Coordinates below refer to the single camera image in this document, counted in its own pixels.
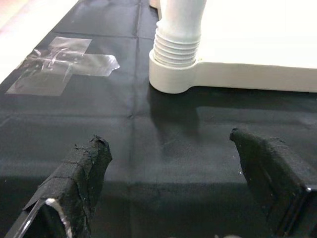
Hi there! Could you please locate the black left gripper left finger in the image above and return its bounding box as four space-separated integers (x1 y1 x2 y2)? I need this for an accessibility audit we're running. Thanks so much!
4 135 113 238

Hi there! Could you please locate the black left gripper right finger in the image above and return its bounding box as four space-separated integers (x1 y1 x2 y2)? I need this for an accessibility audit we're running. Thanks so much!
229 127 317 238

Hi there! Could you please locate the white threaded table leg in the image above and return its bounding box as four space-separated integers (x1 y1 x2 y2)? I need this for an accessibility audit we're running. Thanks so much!
153 0 209 67

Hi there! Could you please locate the black tablecloth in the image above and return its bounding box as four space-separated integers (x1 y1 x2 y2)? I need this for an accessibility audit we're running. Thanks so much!
0 0 317 238

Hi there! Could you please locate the crumpled clear tape patch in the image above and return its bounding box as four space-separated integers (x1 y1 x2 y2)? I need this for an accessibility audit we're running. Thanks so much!
4 36 121 96

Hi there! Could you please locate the white plastic table top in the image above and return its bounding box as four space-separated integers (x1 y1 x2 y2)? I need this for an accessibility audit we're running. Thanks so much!
148 0 317 95

